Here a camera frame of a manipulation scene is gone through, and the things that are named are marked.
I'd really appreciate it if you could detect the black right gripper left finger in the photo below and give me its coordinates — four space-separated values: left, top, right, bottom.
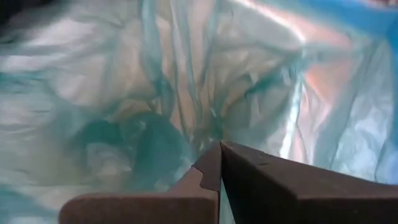
58 141 223 224

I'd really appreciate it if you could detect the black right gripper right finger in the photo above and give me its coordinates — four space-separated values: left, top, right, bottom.
220 140 398 224

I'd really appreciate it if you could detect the teal trash bag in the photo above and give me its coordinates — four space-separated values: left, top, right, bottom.
0 0 398 224

